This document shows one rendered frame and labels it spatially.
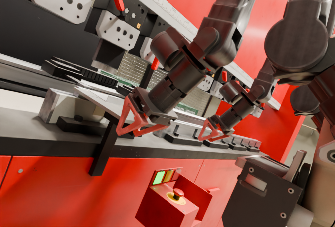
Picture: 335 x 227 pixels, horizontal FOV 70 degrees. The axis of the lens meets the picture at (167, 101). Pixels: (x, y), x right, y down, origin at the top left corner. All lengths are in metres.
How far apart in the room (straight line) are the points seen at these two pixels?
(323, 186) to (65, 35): 1.20
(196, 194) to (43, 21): 1.01
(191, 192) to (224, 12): 0.73
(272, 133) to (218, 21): 2.35
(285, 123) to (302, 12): 2.36
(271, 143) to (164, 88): 2.34
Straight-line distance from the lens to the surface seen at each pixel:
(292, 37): 0.37
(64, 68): 1.02
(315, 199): 0.54
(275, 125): 2.73
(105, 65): 0.86
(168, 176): 0.94
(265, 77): 0.83
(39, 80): 1.04
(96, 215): 0.96
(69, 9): 0.73
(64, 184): 0.79
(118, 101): 0.77
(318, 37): 0.37
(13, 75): 1.01
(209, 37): 0.41
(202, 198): 0.99
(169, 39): 0.48
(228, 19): 0.43
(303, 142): 11.49
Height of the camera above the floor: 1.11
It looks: 3 degrees down
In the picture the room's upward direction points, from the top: 23 degrees clockwise
